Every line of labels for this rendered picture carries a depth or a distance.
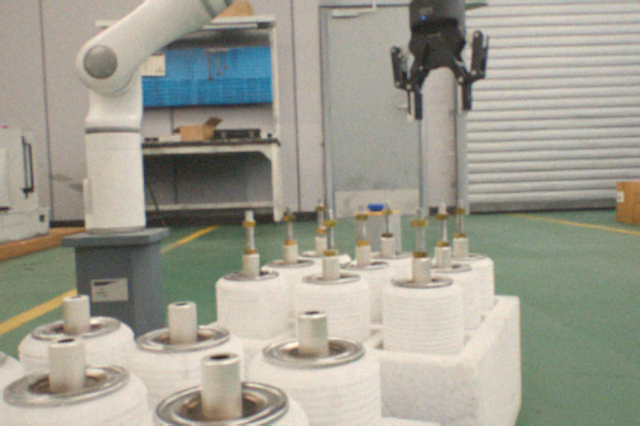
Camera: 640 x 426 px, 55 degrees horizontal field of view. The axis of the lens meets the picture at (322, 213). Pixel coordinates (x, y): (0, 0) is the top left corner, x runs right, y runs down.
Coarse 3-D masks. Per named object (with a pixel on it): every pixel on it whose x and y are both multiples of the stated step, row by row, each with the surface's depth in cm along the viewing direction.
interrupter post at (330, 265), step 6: (324, 258) 77; (330, 258) 77; (336, 258) 77; (324, 264) 77; (330, 264) 77; (336, 264) 77; (324, 270) 77; (330, 270) 77; (336, 270) 77; (324, 276) 78; (330, 276) 77; (336, 276) 77
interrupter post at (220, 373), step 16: (208, 368) 33; (224, 368) 33; (240, 368) 34; (208, 384) 33; (224, 384) 33; (240, 384) 34; (208, 400) 33; (224, 400) 33; (240, 400) 34; (208, 416) 33; (224, 416) 33
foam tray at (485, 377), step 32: (480, 320) 88; (512, 320) 91; (256, 352) 75; (384, 352) 70; (480, 352) 68; (512, 352) 91; (384, 384) 68; (416, 384) 66; (448, 384) 65; (480, 384) 66; (512, 384) 90; (384, 416) 68; (416, 416) 67; (448, 416) 65; (480, 416) 65; (512, 416) 90
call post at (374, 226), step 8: (368, 216) 115; (376, 216) 115; (392, 216) 115; (368, 224) 115; (376, 224) 115; (384, 224) 114; (392, 224) 115; (368, 232) 115; (376, 232) 115; (384, 232) 114; (392, 232) 115; (376, 240) 115; (400, 240) 120; (376, 248) 115; (400, 248) 120
